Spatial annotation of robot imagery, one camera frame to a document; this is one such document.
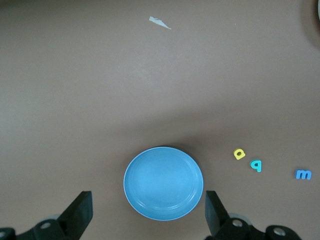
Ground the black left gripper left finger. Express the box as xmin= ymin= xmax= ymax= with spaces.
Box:
xmin=0 ymin=190 xmax=94 ymax=240

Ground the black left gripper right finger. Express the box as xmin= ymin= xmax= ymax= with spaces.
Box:
xmin=204 ymin=190 xmax=305 ymax=240

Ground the yellow letter D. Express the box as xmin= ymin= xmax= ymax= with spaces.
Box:
xmin=233 ymin=148 xmax=247 ymax=161

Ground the teal foam letter b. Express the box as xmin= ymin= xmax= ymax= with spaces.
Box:
xmin=249 ymin=159 xmax=263 ymax=173

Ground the blue foam letter m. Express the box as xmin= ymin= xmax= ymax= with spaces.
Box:
xmin=295 ymin=169 xmax=313 ymax=181

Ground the blue plate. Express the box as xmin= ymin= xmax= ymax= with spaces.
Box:
xmin=123 ymin=146 xmax=205 ymax=222

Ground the white tape scrap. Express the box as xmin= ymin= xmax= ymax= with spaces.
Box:
xmin=148 ymin=16 xmax=172 ymax=30

